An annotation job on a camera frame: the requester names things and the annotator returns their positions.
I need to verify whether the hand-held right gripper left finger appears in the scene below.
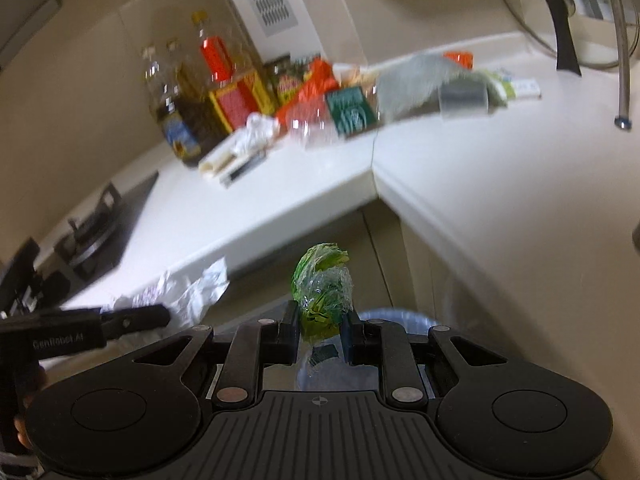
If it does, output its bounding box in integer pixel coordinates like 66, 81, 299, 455
132, 301, 301, 408

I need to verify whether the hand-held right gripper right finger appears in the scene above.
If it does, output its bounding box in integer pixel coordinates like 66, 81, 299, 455
341, 310, 508, 406

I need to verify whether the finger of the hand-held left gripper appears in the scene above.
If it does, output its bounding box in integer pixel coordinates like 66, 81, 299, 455
100, 304, 171, 342

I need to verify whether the green plastic wrapper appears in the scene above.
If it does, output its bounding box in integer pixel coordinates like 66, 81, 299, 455
291, 242, 357, 347

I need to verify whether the white plastic sheet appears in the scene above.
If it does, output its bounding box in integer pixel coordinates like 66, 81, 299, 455
114, 257, 231, 332

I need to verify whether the white paper ball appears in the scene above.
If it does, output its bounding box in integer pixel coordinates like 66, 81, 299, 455
234, 112, 282, 157

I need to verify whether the person's left hand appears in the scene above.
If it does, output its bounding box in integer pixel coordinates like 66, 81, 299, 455
14, 364, 48, 449

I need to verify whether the black stove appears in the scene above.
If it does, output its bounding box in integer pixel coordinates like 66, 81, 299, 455
52, 170, 161, 284

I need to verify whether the long white packet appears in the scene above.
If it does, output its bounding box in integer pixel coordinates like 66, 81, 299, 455
199, 139, 267, 188

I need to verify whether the dark sauce bottle blue label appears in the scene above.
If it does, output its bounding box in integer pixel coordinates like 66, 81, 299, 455
142, 47, 222, 169

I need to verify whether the red plastic bag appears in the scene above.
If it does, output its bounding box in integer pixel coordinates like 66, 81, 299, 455
276, 59, 337, 122

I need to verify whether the glass jar dark lid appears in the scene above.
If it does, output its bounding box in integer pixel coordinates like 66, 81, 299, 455
265, 57, 307, 107

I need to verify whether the tall yellow oil bottle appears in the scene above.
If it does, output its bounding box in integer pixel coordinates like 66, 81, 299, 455
165, 37, 202, 107

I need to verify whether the glass jar checkered lid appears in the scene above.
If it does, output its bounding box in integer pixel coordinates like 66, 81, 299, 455
292, 54, 322, 77

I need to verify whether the white printed packet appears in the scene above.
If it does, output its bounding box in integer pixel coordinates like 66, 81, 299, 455
481, 70, 543, 107

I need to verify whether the glass pot lid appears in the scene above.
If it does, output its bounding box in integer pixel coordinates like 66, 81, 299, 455
491, 0, 640, 78

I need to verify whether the metal dish rack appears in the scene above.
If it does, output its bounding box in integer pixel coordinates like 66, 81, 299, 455
614, 0, 640, 132

